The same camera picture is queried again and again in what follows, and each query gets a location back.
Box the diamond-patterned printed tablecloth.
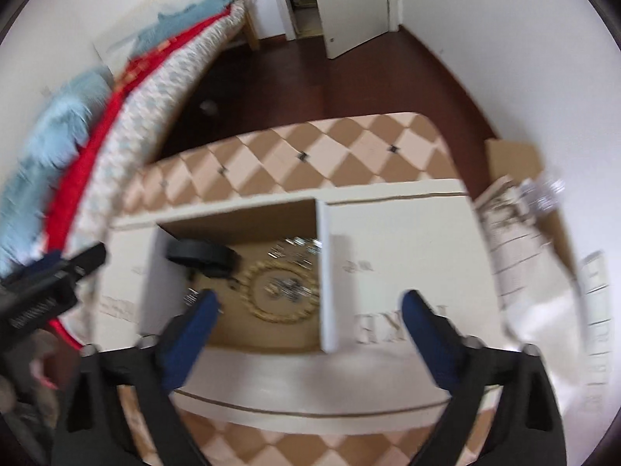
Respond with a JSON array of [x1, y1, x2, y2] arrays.
[[92, 111, 505, 466]]

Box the thin silver bracelet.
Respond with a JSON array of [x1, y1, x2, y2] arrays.
[[264, 279, 311, 302]]

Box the thick silver chain bracelet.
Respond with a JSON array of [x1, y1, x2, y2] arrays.
[[267, 236, 323, 269]]

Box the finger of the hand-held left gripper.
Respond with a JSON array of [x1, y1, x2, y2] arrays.
[[67, 243, 108, 276], [29, 251, 66, 273]]

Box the flat cardboard sheet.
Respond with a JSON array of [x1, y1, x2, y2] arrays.
[[485, 138, 578, 277]]

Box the white door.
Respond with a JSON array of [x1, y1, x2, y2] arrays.
[[308, 0, 391, 60]]

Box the clear bubble wrap bag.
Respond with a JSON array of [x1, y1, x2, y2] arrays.
[[519, 175, 568, 214]]

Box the cardboard box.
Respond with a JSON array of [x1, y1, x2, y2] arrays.
[[140, 197, 352, 354]]

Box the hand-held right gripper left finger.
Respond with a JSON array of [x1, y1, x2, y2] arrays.
[[51, 289, 221, 466]]

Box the white door frame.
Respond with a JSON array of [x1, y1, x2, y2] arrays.
[[266, 0, 403, 42]]

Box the white power strip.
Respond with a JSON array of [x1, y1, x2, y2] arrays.
[[577, 250, 614, 416]]

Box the pale checkered quilt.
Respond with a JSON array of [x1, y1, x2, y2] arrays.
[[68, 0, 248, 253]]

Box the folded white grid cloth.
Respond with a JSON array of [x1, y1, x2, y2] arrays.
[[473, 177, 554, 302]]

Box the bed with red blanket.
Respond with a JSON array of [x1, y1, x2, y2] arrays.
[[0, 0, 238, 277]]

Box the red blanket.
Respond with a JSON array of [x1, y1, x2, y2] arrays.
[[43, 12, 234, 389]]

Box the black smart band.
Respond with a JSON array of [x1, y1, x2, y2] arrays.
[[166, 239, 241, 277]]

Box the wooden bead bracelet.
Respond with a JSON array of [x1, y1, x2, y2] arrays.
[[241, 259, 321, 325]]

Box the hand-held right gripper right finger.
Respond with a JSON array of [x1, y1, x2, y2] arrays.
[[400, 290, 568, 466]]

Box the white bed with wooden legs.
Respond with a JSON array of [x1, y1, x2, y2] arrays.
[[92, 0, 260, 64]]

